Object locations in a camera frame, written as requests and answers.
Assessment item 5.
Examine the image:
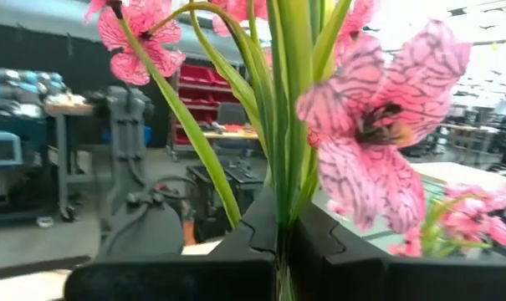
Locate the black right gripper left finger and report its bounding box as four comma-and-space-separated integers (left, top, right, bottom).
64, 183, 279, 301

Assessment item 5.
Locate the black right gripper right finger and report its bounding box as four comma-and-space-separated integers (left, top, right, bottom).
288, 204, 506, 301

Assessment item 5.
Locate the pink artificial flower bunch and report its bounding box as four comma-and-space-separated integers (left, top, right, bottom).
388, 182, 506, 258
84, 0, 473, 301

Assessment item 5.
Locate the black equipment rack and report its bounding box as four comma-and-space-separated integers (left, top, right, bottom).
187, 162, 267, 243

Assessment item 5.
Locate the red bin shelf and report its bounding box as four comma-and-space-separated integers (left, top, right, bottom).
168, 62, 260, 154

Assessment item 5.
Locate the grey workbench with equipment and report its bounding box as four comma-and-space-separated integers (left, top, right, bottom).
0, 66, 72, 218

